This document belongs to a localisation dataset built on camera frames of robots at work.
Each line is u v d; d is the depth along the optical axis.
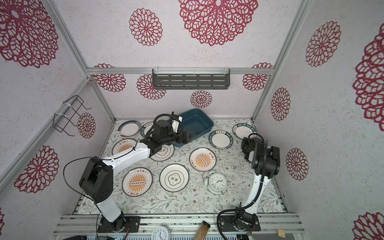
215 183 0.83
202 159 0.97
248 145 0.95
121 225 0.68
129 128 1.14
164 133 0.68
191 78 0.95
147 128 1.14
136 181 0.88
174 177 0.90
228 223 0.73
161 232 0.69
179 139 0.73
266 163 0.55
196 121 1.20
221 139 1.07
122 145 1.04
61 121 0.73
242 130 1.13
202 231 0.69
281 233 0.71
